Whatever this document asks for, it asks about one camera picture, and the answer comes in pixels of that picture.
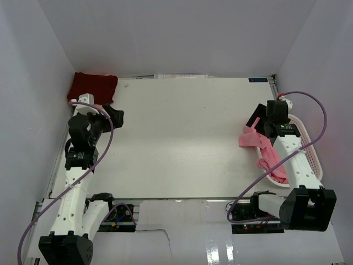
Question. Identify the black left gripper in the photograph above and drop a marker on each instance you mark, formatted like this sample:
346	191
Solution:
111	118

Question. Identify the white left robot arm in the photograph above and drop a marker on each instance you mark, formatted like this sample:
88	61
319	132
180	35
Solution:
70	240

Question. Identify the pink t-shirt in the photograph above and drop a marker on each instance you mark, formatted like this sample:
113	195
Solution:
268	157

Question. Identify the white perforated plastic basket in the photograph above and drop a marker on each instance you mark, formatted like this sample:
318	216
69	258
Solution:
304	167

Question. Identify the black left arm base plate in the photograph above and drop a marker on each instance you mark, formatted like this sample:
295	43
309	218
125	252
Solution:
120	220

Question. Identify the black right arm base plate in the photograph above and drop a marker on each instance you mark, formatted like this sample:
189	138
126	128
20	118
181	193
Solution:
251	223

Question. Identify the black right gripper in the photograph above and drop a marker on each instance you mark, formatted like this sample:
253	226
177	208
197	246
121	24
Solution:
256	120

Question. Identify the blue table label sticker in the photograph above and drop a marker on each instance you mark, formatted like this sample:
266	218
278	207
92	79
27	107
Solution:
258	80

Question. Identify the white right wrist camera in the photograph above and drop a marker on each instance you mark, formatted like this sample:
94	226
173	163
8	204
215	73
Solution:
282	97

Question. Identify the folded dark red t-shirt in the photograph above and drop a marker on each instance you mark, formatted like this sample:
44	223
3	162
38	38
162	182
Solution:
102	87

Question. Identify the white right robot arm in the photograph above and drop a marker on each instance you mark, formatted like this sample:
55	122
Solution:
309	206

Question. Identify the white paper strip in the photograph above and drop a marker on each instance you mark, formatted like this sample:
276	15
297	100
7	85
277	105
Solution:
179	76

